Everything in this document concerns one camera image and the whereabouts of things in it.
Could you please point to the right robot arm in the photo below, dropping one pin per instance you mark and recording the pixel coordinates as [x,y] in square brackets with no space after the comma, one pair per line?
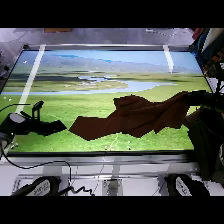
[206,99]

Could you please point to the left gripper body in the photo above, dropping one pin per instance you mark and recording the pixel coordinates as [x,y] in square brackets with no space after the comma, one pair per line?
[53,127]

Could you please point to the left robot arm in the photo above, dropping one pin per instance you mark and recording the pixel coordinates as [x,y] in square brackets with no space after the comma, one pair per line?
[23,126]

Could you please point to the brown garment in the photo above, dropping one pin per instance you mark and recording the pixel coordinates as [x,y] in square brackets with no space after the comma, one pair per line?
[140,116]

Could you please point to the heap of clothes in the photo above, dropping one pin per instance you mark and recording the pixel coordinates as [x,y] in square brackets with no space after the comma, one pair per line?
[213,56]

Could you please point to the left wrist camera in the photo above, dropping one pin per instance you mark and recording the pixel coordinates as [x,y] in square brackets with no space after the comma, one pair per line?
[36,109]

